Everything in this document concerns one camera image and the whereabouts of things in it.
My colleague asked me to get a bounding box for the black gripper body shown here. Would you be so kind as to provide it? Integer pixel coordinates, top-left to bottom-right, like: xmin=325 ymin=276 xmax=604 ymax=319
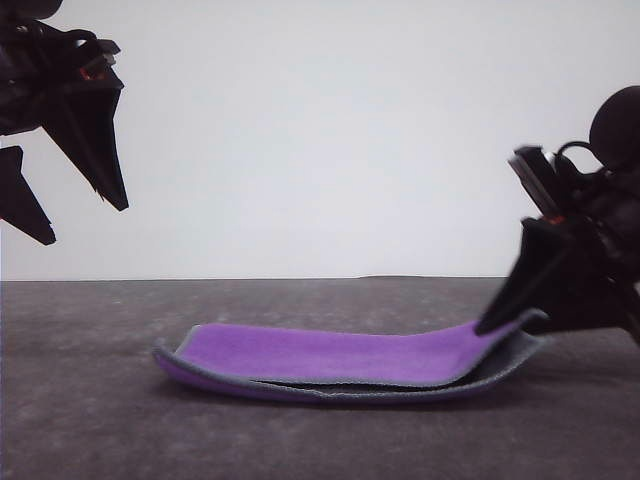
xmin=0 ymin=19 xmax=125 ymax=137
xmin=522 ymin=169 xmax=640 ymax=297

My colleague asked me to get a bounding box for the grey table cloth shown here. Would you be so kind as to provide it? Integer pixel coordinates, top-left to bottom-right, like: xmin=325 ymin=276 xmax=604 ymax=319
xmin=0 ymin=275 xmax=640 ymax=480

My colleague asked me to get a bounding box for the purple towel with grey hem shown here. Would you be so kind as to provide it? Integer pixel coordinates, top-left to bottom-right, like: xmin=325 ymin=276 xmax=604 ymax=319
xmin=151 ymin=308 xmax=554 ymax=404

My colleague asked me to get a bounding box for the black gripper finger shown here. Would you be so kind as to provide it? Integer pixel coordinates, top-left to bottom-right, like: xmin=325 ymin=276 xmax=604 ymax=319
xmin=42 ymin=82 xmax=130 ymax=212
xmin=522 ymin=224 xmax=640 ymax=347
xmin=473 ymin=217 xmax=572 ymax=336
xmin=0 ymin=145 xmax=56 ymax=247

